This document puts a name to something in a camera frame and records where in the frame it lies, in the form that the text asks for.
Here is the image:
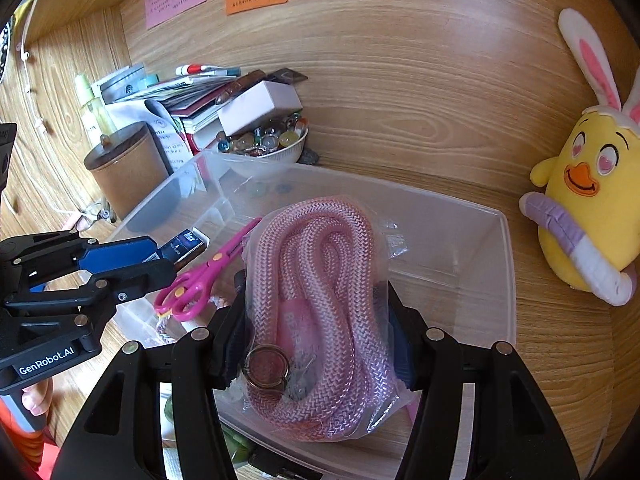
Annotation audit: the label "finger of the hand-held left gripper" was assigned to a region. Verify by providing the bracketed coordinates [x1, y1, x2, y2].
[5, 259, 177, 318]
[0, 231, 158, 293]

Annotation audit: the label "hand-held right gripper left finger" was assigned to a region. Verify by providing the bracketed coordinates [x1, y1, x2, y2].
[50, 270, 248, 480]

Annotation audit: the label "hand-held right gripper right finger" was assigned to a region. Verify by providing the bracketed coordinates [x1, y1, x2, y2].
[387, 282, 581, 480]

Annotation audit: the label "small blue black box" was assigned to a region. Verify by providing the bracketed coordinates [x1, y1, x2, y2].
[156, 227, 208, 267]

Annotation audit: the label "pink scissors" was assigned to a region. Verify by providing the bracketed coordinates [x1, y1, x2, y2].
[153, 217, 263, 322]

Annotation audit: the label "clear plastic storage box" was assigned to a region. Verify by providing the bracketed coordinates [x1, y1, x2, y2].
[102, 149, 517, 480]

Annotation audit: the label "pink rope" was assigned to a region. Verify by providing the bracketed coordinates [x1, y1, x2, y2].
[239, 199, 426, 443]

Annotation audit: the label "person's left hand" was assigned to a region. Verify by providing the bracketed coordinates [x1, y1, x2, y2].
[21, 379, 53, 417]

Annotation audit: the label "glasses with pink arms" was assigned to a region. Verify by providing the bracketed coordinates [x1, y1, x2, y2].
[75, 200, 118, 233]

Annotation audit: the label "brown lidded mug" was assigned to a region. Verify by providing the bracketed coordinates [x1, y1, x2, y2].
[83, 121, 168, 221]

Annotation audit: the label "light green spray bottle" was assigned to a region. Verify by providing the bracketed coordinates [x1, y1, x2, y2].
[75, 74, 118, 137]

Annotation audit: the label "stack of papers and booklets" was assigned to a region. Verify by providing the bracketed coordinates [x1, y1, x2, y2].
[100, 64, 241, 153]

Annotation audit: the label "white bowl of marbles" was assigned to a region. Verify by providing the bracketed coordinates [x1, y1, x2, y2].
[216, 115, 309, 178]

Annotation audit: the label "small white box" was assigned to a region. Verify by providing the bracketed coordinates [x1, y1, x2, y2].
[217, 81, 303, 137]

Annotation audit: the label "red white marker pen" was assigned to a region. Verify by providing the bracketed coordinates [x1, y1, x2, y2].
[176, 64, 241, 76]

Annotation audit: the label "brown glossy stick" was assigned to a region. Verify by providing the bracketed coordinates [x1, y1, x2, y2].
[214, 70, 266, 107]

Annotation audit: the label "dark grey card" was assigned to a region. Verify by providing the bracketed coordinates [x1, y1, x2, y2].
[267, 69, 309, 86]

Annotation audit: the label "yellow chick plush toy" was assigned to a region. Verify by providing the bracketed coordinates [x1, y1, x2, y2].
[518, 8, 640, 307]

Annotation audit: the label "white charging cable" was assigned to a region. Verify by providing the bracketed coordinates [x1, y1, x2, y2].
[5, 20, 81, 218]

